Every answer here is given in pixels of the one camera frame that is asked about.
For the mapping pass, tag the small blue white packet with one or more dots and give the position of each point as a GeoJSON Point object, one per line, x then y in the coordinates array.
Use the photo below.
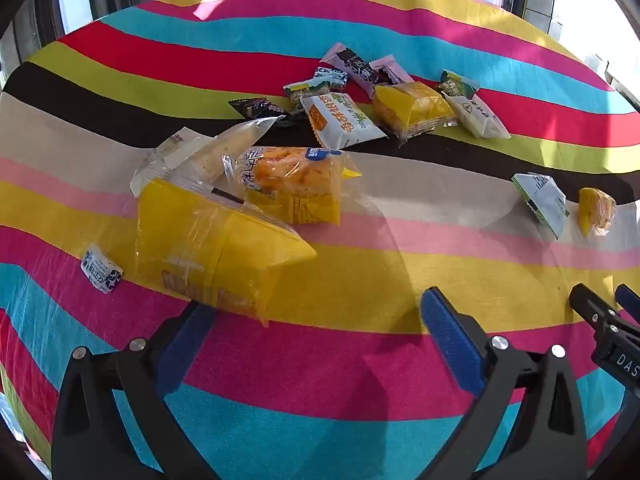
{"type": "Point", "coordinates": [100, 267]}
{"type": "Point", "coordinates": [332, 78]}

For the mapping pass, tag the white green folded packet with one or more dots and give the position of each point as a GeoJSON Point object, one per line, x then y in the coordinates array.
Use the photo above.
{"type": "Point", "coordinates": [545, 202]}

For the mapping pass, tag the orange bread packet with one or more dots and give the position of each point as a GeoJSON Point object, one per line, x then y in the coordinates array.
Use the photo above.
{"type": "Point", "coordinates": [295, 175]}

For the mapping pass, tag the small pink snack packet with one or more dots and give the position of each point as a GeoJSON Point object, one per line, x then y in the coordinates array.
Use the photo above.
{"type": "Point", "coordinates": [395, 71]}

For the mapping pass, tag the large yellow clear snack packet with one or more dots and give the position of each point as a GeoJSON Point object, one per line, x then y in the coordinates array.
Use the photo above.
{"type": "Point", "coordinates": [200, 245]}

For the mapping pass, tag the green pea snack packet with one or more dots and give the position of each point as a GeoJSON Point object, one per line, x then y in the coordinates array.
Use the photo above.
{"type": "Point", "coordinates": [457, 84]}

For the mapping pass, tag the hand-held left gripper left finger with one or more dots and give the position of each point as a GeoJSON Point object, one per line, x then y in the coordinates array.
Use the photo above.
{"type": "Point", "coordinates": [185, 340]}

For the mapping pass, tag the striped colourful tablecloth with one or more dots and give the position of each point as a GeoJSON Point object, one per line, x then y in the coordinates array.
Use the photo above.
{"type": "Point", "coordinates": [300, 35]}

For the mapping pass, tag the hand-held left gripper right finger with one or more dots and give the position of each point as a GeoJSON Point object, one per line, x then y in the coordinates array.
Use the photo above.
{"type": "Point", "coordinates": [450, 340]}

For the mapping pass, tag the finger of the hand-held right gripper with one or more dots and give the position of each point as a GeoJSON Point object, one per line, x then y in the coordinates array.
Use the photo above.
{"type": "Point", "coordinates": [629, 296]}
{"type": "Point", "coordinates": [592, 307]}

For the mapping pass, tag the small yellow cake packet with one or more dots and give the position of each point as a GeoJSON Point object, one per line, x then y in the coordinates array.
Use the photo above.
{"type": "Point", "coordinates": [595, 210]}

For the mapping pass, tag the green white snack packet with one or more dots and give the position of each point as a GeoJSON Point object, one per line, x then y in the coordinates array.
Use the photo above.
{"type": "Point", "coordinates": [302, 91]}

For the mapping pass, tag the white orange snack packet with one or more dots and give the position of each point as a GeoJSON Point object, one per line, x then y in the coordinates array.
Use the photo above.
{"type": "Point", "coordinates": [335, 120]}

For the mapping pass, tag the large pink black snack packet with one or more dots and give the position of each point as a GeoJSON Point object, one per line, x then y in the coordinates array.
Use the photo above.
{"type": "Point", "coordinates": [350, 64]}

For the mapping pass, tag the clear white bread packet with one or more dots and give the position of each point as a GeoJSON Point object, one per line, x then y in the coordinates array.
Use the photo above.
{"type": "Point", "coordinates": [170, 152]}

